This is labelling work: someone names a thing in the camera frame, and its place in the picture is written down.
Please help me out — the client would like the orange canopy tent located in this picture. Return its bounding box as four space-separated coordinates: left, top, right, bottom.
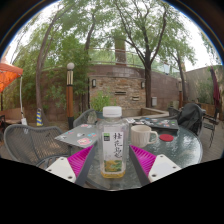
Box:
0 58 28 126

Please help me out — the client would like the grey wicker chair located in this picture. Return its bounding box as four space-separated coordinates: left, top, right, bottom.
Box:
3 123 73 168
168 106 181 118
72 108 98 128

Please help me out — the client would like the brown globe-topped lamp post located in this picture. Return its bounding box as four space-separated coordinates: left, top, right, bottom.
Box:
65 62 76 130

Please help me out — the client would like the black metal chair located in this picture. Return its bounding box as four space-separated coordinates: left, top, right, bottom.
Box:
201 113 220 148

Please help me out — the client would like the green plant in teal pot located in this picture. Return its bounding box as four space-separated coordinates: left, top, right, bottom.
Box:
90 90 113 120

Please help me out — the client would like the black jacket on chair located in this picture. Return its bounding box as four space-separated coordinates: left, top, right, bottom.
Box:
176 102 205 136

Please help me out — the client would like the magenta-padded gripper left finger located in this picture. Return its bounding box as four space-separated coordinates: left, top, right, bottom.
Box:
45 143 98 188

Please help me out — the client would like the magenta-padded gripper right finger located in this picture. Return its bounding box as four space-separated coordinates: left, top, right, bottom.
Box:
128 144 183 187

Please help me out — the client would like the white ribbed mug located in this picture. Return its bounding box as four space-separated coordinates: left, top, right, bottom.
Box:
130 124 159 149

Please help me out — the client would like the grey laptop with stickers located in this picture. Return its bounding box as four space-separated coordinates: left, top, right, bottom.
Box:
54 123 101 149

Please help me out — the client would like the dark-trunked forked tree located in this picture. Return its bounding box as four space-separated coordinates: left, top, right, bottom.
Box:
109 0 188 108

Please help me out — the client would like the blue and yellow striped cone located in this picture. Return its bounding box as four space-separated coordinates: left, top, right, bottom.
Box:
35 107 44 127

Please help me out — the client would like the folded maroon patio umbrella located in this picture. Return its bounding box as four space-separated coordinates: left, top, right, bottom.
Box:
209 65 222 111

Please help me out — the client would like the clear white-capped drink bottle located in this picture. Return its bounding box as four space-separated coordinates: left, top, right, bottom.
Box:
96 105 130 179

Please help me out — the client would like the black laptop with stickers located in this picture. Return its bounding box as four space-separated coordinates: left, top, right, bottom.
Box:
133 117 180 132

